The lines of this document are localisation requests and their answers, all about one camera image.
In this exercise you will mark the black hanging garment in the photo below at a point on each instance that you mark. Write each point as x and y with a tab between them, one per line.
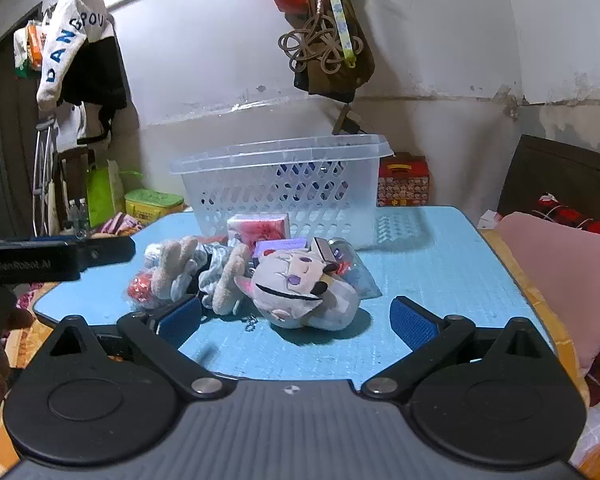
97	75

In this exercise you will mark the red candy packet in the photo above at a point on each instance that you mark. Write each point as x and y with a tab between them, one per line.
141	290

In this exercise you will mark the floral blanket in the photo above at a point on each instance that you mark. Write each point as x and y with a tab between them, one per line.
117	224

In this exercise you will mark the red black plaid cloth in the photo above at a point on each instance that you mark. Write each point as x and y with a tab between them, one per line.
580	217

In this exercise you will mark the pink pillow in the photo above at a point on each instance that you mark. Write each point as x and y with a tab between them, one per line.
565	280

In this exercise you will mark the white printed hoodie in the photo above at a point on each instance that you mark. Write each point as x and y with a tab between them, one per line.
67	35

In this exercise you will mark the orange patterned blanket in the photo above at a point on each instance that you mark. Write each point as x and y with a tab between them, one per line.
10	440

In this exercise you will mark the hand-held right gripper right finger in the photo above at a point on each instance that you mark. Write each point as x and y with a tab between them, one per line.
412	321

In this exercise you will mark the pink white tissue pack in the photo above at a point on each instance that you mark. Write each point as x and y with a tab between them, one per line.
260	227

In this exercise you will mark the metal crutch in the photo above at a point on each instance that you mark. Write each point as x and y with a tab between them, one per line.
42	175

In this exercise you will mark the dark wooden headboard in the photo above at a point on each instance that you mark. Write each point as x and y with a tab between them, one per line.
560	175

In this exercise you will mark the small purple box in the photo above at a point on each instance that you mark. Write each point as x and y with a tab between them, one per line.
280	246

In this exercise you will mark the red gift box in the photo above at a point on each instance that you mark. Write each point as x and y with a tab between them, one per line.
404	180

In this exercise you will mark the clear plastic bottles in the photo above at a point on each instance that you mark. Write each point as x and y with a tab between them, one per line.
79	215

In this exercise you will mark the hanging bags on door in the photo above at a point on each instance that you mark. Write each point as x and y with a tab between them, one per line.
30	47

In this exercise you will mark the grey cat plush toy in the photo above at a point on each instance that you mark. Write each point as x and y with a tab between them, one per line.
300	287

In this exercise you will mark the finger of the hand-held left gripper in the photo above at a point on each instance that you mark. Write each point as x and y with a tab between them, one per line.
107	252

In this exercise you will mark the wall charger plug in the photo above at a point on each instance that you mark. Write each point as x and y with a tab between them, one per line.
347	120

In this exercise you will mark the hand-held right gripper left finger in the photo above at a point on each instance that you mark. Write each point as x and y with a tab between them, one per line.
180	317

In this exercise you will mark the green tote bag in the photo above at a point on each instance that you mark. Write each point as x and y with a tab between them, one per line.
100	195

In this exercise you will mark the green yellow box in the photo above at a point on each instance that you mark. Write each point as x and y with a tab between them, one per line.
152	205

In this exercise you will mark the clear plastic bag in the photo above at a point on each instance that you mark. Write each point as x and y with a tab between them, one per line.
360	277

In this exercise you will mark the translucent plastic basket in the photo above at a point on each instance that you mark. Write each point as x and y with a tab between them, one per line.
280	185

